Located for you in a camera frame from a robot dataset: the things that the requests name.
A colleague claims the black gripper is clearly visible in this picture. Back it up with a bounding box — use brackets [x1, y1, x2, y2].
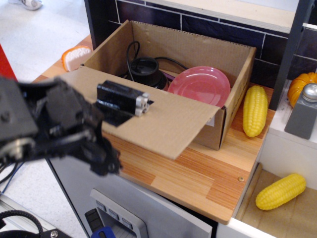
[22, 78, 122, 176]

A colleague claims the brown cardboard box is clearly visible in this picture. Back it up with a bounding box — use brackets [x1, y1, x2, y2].
[62, 21, 256, 159]

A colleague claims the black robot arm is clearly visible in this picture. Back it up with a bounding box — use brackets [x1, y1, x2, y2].
[0, 78, 121, 176]

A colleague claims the grey oven control panel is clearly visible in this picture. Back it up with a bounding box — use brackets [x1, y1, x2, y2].
[90, 189, 148, 238]

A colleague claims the blue black clamp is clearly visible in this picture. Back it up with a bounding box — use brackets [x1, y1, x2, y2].
[84, 208, 116, 238]

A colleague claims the orange white toy bread slice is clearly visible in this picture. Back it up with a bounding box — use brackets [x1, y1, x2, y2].
[61, 46, 93, 71]

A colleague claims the pink plastic plate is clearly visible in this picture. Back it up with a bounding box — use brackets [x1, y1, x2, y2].
[168, 66, 231, 108]

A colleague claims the red box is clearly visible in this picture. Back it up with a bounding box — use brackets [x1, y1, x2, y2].
[0, 46, 17, 82]

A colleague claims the yellow toy corn on counter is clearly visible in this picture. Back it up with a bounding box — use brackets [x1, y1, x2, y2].
[243, 85, 268, 137]

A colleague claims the yellow toy corn in sink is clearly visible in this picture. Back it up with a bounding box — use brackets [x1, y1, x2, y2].
[255, 174, 306, 211]

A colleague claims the grey salt shaker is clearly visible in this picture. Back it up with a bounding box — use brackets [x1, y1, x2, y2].
[284, 83, 317, 140]

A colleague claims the orange toy pumpkin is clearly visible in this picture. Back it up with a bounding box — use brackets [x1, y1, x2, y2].
[287, 72, 317, 107]

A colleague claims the blue cable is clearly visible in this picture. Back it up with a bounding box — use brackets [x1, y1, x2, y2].
[0, 161, 25, 194]

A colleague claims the black toy blender with cable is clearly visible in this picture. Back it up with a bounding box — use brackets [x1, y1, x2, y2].
[121, 41, 188, 91]

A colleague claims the black braided cable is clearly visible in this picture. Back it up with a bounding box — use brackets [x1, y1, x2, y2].
[0, 209, 44, 238]

